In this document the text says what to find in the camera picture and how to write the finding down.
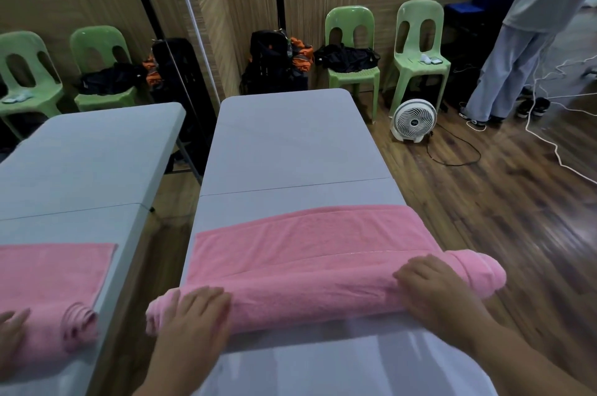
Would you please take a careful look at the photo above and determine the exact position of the person's right hand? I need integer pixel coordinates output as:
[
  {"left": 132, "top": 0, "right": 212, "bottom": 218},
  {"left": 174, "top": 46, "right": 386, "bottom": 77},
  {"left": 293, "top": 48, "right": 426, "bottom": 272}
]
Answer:
[{"left": 393, "top": 254, "right": 491, "bottom": 346}]

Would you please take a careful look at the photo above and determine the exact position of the grey folding table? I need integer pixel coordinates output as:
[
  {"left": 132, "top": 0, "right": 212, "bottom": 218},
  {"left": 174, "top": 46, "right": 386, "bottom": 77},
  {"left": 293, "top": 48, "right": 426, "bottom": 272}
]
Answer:
[{"left": 179, "top": 88, "right": 500, "bottom": 396}]

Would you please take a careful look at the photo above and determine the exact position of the white cable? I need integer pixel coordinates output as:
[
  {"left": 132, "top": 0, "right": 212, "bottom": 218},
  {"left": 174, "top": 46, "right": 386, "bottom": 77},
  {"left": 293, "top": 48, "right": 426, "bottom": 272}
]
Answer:
[{"left": 524, "top": 54, "right": 597, "bottom": 187}]

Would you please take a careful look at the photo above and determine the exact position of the person's left forearm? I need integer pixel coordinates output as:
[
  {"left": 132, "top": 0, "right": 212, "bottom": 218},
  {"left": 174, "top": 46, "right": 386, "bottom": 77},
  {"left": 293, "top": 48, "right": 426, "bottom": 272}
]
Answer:
[{"left": 133, "top": 361, "right": 221, "bottom": 396}]

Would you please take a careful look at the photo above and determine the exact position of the wall mirror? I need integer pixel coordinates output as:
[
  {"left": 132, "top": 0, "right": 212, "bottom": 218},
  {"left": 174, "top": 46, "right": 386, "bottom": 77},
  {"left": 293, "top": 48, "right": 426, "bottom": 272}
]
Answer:
[{"left": 0, "top": 0, "right": 221, "bottom": 396}]

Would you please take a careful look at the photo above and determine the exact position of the black fan cable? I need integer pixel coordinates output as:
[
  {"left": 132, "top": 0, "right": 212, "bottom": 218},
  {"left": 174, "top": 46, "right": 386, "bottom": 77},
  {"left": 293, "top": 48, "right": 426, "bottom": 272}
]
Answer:
[{"left": 426, "top": 122, "right": 482, "bottom": 167}]

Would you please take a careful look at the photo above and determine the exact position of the green plastic chair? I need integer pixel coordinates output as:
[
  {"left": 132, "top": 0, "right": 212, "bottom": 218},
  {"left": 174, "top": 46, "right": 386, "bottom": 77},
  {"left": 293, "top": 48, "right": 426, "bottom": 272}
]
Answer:
[
  {"left": 325, "top": 6, "right": 381, "bottom": 124},
  {"left": 389, "top": 0, "right": 452, "bottom": 117}
]

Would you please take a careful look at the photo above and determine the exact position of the pair of black sneakers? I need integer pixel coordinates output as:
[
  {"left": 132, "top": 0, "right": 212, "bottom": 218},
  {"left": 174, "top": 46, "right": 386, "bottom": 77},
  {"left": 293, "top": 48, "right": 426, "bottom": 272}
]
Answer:
[{"left": 516, "top": 96, "right": 551, "bottom": 119}]

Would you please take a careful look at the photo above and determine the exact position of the black and orange backpack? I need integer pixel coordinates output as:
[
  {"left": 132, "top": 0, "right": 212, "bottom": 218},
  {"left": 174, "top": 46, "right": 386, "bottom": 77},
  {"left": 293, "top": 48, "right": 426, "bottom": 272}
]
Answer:
[{"left": 240, "top": 29, "right": 315, "bottom": 96}]

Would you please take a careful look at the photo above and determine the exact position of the person's left hand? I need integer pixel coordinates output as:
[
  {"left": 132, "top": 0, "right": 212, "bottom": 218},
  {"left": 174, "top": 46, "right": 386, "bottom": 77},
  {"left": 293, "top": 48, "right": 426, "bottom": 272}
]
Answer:
[{"left": 148, "top": 286, "right": 233, "bottom": 366}]

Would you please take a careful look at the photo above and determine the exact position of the white round floor fan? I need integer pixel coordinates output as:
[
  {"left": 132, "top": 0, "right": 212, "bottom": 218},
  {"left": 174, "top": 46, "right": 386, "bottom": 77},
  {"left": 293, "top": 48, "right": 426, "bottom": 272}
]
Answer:
[{"left": 390, "top": 98, "right": 438, "bottom": 145}]

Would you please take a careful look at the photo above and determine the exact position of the blue and black box stack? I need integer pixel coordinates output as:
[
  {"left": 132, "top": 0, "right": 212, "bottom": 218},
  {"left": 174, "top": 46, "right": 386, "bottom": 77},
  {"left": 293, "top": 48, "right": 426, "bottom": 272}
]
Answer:
[{"left": 442, "top": 0, "right": 521, "bottom": 108}]

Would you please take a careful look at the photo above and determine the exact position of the person's right forearm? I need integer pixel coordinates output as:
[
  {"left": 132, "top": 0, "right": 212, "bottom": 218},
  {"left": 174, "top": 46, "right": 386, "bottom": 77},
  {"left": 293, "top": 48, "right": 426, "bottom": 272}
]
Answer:
[{"left": 469, "top": 314, "right": 597, "bottom": 396}]

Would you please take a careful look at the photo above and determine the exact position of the black bag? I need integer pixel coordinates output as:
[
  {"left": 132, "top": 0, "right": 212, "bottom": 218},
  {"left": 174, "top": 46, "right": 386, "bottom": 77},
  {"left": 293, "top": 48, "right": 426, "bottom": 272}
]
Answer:
[{"left": 314, "top": 43, "right": 381, "bottom": 74}]

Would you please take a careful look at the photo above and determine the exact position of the pink towel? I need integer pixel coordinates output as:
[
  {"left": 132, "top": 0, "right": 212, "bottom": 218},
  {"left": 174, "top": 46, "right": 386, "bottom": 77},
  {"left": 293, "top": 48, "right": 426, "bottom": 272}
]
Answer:
[{"left": 146, "top": 205, "right": 507, "bottom": 337}]

